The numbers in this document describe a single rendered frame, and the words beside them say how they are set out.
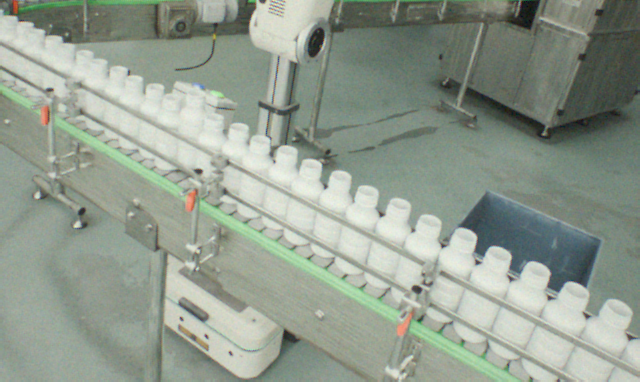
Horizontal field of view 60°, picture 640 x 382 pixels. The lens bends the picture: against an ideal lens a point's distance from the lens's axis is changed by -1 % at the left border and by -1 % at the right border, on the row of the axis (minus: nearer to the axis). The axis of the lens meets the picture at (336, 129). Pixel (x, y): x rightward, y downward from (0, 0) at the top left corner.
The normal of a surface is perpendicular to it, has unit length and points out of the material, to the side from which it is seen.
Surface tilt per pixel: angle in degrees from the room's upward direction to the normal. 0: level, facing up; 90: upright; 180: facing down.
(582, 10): 90
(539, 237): 90
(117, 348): 0
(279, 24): 90
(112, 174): 90
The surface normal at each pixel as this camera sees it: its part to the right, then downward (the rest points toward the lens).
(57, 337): 0.18, -0.89
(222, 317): -0.11, -0.62
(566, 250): -0.52, 0.28
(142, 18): 0.63, 0.44
